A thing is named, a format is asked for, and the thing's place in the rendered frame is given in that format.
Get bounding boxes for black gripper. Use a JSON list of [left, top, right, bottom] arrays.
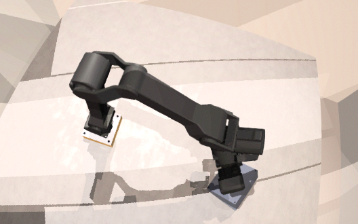
[[212, 150, 245, 195]]

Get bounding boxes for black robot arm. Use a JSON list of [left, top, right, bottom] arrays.
[[69, 51, 265, 166]]

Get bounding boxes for dark grey square panel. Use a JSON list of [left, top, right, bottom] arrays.
[[207, 163, 258, 210]]

